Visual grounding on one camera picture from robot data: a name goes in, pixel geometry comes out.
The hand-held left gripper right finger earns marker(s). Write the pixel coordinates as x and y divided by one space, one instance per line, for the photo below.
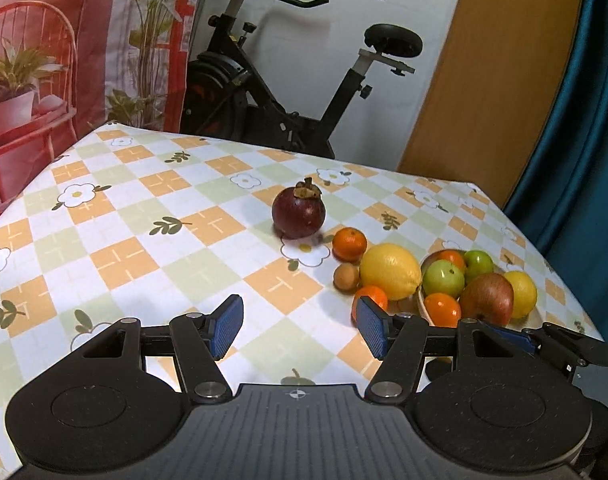
371 327

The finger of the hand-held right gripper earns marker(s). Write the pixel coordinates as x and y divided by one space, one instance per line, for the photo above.
514 336
584 347

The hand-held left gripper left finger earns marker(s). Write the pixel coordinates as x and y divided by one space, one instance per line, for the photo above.
226 325

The orange tangerine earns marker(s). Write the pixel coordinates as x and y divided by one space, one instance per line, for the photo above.
349 244
374 292
453 257
441 310

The yellow lemon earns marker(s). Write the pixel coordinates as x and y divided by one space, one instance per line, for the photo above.
389 271
524 292

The red apple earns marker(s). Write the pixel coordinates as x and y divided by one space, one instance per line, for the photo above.
486 300

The cream round plate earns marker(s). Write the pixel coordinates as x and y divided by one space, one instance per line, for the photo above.
421 305

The green apple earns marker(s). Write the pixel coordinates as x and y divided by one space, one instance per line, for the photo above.
480 264
443 278

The small brown longan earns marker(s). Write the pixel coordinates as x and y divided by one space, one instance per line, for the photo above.
346 277

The dark purple mangosteen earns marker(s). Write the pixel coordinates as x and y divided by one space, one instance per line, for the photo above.
299 215

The checkered floral tablecloth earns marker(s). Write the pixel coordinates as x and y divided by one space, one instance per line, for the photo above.
159 185

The teal curtain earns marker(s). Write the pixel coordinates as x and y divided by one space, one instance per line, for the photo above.
584 160

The black exercise bike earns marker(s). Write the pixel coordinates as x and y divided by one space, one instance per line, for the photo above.
224 85

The wooden panel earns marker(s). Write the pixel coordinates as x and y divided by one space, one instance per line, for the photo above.
484 85

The printed backdrop cloth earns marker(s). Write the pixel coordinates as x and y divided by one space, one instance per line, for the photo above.
84 10

